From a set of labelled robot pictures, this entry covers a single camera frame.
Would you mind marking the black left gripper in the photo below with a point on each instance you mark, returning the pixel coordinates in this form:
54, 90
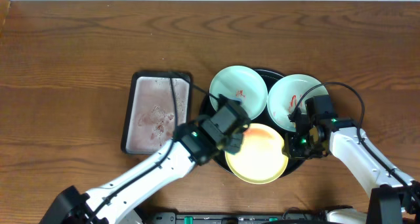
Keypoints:
233, 142

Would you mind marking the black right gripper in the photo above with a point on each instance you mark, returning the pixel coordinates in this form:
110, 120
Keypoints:
292, 150

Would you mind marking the pale yellow plate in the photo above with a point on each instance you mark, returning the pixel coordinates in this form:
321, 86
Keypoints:
262, 158

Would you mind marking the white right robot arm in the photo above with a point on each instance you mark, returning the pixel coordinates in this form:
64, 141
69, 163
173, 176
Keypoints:
391, 192

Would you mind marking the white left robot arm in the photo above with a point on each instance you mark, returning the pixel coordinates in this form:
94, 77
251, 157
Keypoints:
193, 144

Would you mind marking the black rectangular soapy tray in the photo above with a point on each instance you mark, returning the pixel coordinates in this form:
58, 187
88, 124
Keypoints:
156, 100

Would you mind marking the left mint green plate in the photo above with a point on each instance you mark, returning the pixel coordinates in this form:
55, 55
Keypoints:
242, 84

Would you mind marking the mint green plate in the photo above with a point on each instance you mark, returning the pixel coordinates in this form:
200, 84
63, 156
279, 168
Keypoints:
242, 84
284, 96

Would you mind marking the right mint green plate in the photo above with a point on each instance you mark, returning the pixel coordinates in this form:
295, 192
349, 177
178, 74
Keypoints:
284, 96

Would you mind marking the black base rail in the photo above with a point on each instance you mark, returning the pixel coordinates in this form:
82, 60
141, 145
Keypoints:
211, 218

